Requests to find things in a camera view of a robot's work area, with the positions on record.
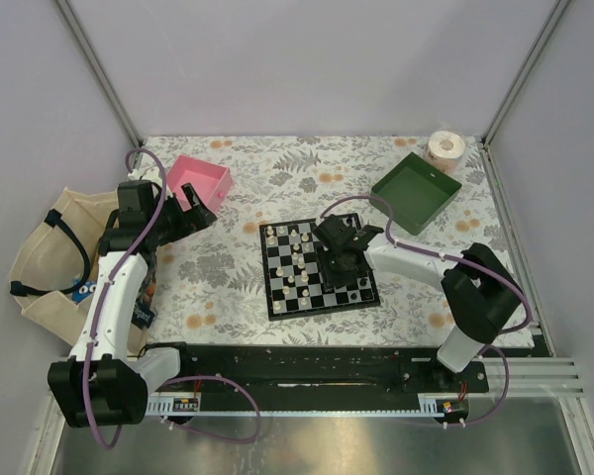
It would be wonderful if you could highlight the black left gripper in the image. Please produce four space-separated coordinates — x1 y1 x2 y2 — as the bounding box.
148 183 216 245

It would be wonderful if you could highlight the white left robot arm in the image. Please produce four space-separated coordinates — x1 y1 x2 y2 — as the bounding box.
48 180 216 428

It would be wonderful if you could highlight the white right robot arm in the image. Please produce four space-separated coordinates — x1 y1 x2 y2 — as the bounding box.
313 215 524 392

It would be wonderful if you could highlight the pink square tray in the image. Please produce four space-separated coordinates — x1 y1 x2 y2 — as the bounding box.
167 155 234 214

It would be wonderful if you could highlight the black and white chessboard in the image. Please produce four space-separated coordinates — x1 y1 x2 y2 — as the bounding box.
259 218 381 322

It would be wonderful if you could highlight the floral patterned table mat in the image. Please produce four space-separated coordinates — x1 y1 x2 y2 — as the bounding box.
128 134 535 350

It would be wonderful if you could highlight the green square tray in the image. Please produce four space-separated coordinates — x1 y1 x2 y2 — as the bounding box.
370 152 462 236

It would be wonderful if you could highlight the blue printed package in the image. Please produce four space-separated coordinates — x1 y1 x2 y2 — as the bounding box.
70 280 96 303

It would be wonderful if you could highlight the beige canvas tote bag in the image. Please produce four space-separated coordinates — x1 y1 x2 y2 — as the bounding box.
9 189 118 345

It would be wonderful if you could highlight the toilet paper roll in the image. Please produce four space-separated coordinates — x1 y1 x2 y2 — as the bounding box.
425 131 466 174

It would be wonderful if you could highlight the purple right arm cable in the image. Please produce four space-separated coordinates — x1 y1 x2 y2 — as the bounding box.
319 195 534 428

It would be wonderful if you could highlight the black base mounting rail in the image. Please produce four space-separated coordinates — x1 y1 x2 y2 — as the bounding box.
147 344 489 419

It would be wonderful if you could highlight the aluminium frame post left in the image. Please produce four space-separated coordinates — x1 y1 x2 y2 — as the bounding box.
52 0 143 146

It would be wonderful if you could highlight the aluminium frame post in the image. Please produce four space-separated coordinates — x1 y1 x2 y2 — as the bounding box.
52 0 143 146
480 0 573 147

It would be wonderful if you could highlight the aluminium frame post right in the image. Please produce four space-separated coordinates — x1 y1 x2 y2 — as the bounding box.
480 0 573 147

